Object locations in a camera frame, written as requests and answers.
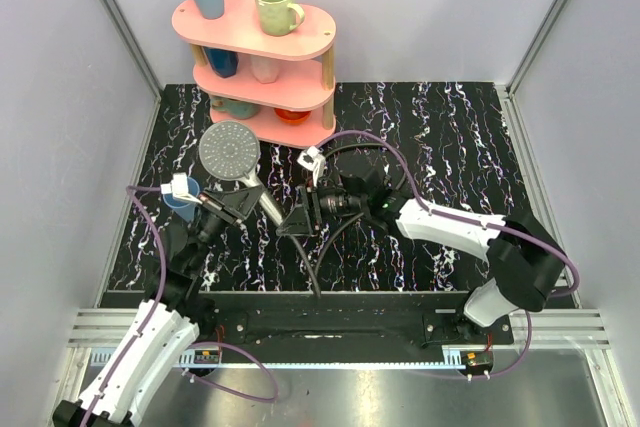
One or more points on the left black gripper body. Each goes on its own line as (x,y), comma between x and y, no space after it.
(220,210)

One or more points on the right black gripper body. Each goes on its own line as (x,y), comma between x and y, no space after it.
(336,201)

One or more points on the dark grey shower head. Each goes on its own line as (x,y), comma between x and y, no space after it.
(230,151)

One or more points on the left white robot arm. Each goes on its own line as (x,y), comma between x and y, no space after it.
(172,315)

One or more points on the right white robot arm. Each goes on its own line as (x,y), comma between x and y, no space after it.
(523,258)

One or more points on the small blue cup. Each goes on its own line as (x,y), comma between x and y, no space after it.
(184,210)

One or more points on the orange bowl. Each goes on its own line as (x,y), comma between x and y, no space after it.
(292,117)

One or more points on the teal speckled ceramic mug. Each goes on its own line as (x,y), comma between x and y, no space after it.
(237,109)

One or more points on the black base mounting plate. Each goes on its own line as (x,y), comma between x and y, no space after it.
(420,318)

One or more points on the pink three-tier shelf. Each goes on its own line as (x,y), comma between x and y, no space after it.
(306,80)

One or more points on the pale pink faceted cup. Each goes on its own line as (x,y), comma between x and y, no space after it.
(264,69)

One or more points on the dark blue faceted cup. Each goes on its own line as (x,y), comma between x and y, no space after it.
(224,63)

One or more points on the light green mug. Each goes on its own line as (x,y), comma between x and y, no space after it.
(279,17)

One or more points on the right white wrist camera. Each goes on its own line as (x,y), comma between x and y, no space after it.
(312,160)

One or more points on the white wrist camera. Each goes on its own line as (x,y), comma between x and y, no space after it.
(181,188)
(312,160)

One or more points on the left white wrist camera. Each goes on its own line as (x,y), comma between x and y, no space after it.
(181,188)

